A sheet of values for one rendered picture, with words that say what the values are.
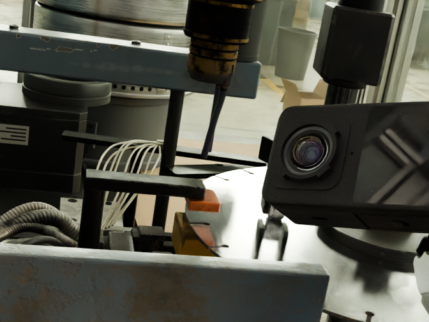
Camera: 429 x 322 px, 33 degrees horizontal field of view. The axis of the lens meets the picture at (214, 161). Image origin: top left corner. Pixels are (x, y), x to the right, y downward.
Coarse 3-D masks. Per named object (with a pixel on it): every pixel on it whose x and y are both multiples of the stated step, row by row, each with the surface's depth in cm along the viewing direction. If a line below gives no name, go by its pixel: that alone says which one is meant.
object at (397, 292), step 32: (224, 192) 63; (256, 192) 64; (192, 224) 54; (224, 224) 55; (256, 224) 56; (288, 224) 58; (224, 256) 50; (256, 256) 51; (288, 256) 51; (320, 256) 52; (352, 256) 53; (352, 288) 48; (384, 288) 49; (416, 288) 50; (352, 320) 44; (384, 320) 44; (416, 320) 45
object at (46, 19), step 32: (64, 0) 112; (96, 0) 110; (128, 0) 110; (160, 0) 112; (64, 32) 113; (96, 32) 112; (128, 32) 112; (160, 32) 114; (128, 96) 115; (160, 96) 118; (96, 128) 119; (128, 128) 121; (160, 128) 125; (96, 160) 121; (160, 160) 127
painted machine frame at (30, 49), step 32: (0, 32) 68; (32, 32) 70; (256, 32) 72; (0, 64) 69; (32, 64) 69; (64, 64) 70; (96, 64) 70; (128, 64) 71; (160, 64) 72; (256, 64) 73; (256, 96) 75; (160, 224) 80
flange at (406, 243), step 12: (324, 228) 57; (336, 228) 56; (348, 228) 56; (336, 240) 56; (348, 240) 55; (360, 240) 54; (372, 240) 54; (384, 240) 55; (396, 240) 55; (408, 240) 55; (372, 252) 54; (384, 252) 54; (396, 252) 54; (408, 252) 54
